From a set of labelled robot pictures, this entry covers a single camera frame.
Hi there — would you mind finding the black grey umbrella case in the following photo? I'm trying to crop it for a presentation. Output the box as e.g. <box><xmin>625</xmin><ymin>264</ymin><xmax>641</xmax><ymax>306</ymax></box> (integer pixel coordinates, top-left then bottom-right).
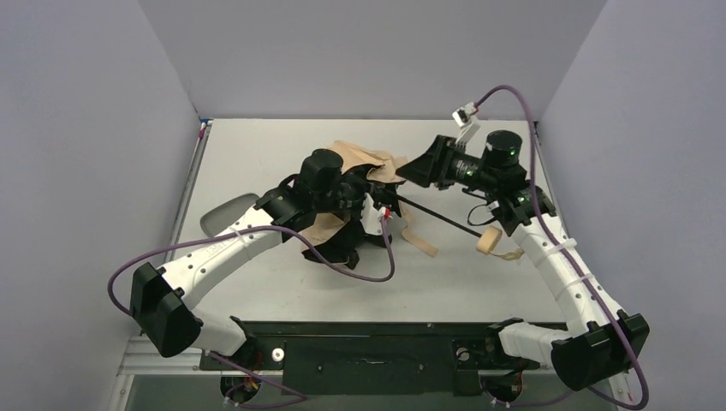
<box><xmin>199</xmin><ymin>193</ymin><xmax>259</xmax><ymax>237</ymax></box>

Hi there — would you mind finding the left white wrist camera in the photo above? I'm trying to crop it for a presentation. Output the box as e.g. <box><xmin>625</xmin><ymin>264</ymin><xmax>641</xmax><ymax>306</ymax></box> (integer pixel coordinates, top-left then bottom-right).
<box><xmin>360</xmin><ymin>194</ymin><xmax>391</xmax><ymax>236</ymax></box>

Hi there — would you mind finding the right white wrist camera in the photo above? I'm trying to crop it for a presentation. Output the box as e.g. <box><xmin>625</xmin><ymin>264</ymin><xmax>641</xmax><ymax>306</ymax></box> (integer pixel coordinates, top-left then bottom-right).
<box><xmin>452</xmin><ymin>102</ymin><xmax>480</xmax><ymax>148</ymax></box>

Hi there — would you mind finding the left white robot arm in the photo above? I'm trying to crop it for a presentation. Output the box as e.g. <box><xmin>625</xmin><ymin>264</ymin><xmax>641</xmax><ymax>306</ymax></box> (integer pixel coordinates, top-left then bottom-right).
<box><xmin>128</xmin><ymin>149</ymin><xmax>394</xmax><ymax>358</ymax></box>

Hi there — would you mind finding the aluminium frame rail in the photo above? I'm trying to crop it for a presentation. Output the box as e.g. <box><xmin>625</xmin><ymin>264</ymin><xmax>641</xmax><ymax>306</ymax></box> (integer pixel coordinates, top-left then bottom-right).
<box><xmin>117</xmin><ymin>336</ymin><xmax>205</xmax><ymax>377</ymax></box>

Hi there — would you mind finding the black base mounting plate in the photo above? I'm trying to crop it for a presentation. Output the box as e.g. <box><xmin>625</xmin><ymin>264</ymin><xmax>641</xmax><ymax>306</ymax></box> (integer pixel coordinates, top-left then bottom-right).
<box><xmin>233</xmin><ymin>321</ymin><xmax>544</xmax><ymax>396</ymax></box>

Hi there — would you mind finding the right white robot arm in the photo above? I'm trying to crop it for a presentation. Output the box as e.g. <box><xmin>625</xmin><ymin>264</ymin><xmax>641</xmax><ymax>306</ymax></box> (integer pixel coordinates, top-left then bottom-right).
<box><xmin>396</xmin><ymin>130</ymin><xmax>650</xmax><ymax>391</ymax></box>

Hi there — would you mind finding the beige folding umbrella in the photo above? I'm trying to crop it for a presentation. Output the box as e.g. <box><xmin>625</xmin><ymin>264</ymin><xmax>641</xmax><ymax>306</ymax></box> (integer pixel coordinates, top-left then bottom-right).
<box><xmin>297</xmin><ymin>140</ymin><xmax>526</xmax><ymax>271</ymax></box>

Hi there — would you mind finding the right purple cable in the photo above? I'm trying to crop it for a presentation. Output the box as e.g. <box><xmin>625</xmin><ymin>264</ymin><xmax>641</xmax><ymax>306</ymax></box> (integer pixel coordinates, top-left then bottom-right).
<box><xmin>475</xmin><ymin>85</ymin><xmax>650</xmax><ymax>411</ymax></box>

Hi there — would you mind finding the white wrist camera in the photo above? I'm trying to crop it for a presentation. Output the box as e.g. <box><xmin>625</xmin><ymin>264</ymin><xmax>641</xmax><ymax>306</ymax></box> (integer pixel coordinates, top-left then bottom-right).
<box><xmin>452</xmin><ymin>102</ymin><xmax>480</xmax><ymax>148</ymax></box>
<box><xmin>360</xmin><ymin>194</ymin><xmax>391</xmax><ymax>236</ymax></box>

